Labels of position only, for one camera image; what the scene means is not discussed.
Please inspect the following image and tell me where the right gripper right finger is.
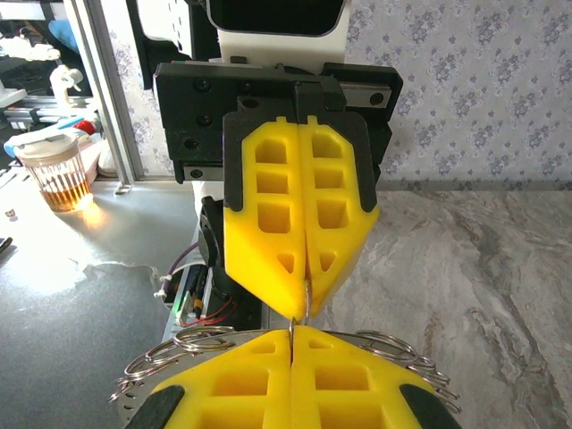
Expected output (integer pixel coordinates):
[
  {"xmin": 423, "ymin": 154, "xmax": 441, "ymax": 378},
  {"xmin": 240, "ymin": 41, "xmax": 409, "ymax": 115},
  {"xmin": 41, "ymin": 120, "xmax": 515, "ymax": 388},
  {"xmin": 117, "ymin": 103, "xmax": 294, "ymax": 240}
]
[{"xmin": 290, "ymin": 324, "xmax": 464, "ymax": 429}]

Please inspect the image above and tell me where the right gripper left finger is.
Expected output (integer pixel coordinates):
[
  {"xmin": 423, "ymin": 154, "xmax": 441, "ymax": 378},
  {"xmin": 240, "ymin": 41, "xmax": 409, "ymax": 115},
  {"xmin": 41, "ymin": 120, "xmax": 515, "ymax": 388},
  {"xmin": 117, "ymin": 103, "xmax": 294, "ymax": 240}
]
[{"xmin": 127, "ymin": 329, "xmax": 291, "ymax": 429}]

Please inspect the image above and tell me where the silver key ring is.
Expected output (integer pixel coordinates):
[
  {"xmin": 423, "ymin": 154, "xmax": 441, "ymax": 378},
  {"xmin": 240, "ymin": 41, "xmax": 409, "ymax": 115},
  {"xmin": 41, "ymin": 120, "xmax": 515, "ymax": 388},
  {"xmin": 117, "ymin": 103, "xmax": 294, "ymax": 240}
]
[
  {"xmin": 108, "ymin": 374, "xmax": 149, "ymax": 404},
  {"xmin": 123, "ymin": 345, "xmax": 181, "ymax": 380},
  {"xmin": 356, "ymin": 329, "xmax": 417, "ymax": 362},
  {"xmin": 288, "ymin": 277, "xmax": 313, "ymax": 358},
  {"xmin": 408, "ymin": 354, "xmax": 462, "ymax": 416},
  {"xmin": 172, "ymin": 324, "xmax": 237, "ymax": 355}
]

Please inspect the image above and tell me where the white zip tie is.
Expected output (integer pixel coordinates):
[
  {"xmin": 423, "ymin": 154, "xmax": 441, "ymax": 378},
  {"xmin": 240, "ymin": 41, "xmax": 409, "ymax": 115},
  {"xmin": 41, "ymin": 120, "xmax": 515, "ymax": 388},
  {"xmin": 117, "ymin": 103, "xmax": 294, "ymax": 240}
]
[{"xmin": 153, "ymin": 273, "xmax": 174, "ymax": 299}]

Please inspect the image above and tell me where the white pouch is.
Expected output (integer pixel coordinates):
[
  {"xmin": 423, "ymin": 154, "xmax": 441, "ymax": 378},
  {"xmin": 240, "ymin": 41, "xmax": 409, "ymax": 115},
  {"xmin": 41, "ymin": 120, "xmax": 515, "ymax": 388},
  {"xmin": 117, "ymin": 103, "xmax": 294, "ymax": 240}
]
[{"xmin": 97, "ymin": 145, "xmax": 122, "ymax": 178}]

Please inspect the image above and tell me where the white toy figure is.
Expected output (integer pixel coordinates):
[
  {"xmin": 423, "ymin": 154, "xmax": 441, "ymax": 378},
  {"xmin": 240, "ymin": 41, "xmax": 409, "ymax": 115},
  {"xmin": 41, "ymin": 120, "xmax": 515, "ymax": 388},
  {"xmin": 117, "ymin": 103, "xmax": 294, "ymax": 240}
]
[{"xmin": 48, "ymin": 64, "xmax": 85, "ymax": 107}]

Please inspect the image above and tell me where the blue object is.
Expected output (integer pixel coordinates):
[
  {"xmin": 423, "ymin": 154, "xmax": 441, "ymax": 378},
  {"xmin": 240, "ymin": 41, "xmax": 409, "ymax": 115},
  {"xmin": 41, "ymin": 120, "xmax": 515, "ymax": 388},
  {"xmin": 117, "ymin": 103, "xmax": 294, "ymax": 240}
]
[{"xmin": 47, "ymin": 20, "xmax": 80, "ymax": 53}]

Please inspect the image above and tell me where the purple cable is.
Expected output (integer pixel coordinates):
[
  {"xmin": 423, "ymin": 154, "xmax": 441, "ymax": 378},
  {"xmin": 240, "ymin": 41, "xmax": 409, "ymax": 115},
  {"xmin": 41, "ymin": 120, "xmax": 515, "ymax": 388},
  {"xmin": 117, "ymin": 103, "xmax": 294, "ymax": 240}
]
[{"xmin": 164, "ymin": 243, "xmax": 202, "ymax": 282}]

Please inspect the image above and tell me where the circuit board with red wires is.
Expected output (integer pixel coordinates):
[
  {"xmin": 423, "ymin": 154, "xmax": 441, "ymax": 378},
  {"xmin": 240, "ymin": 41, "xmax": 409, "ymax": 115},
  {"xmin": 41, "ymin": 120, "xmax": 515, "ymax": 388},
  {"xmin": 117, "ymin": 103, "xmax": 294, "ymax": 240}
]
[{"xmin": 175, "ymin": 263, "xmax": 236, "ymax": 328}]

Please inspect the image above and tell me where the aluminium frame post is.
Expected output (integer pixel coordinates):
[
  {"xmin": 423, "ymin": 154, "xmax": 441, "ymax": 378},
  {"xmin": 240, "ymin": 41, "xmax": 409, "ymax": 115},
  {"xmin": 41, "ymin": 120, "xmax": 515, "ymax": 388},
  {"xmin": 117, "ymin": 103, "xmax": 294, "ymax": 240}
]
[{"xmin": 65, "ymin": 0, "xmax": 147, "ymax": 185}]

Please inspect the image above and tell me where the grey slotted cable duct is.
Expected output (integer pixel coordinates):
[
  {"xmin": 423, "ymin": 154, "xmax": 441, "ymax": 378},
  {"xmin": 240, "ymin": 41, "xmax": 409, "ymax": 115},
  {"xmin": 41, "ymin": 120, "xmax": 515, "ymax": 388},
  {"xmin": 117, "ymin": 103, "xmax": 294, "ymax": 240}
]
[{"xmin": 159, "ymin": 285, "xmax": 193, "ymax": 345}]

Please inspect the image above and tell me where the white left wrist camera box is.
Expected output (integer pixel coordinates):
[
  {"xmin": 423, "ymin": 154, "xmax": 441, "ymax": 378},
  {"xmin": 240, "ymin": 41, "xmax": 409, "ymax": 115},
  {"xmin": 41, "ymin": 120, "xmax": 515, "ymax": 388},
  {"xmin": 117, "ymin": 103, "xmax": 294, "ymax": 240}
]
[{"xmin": 207, "ymin": 0, "xmax": 350, "ymax": 78}]

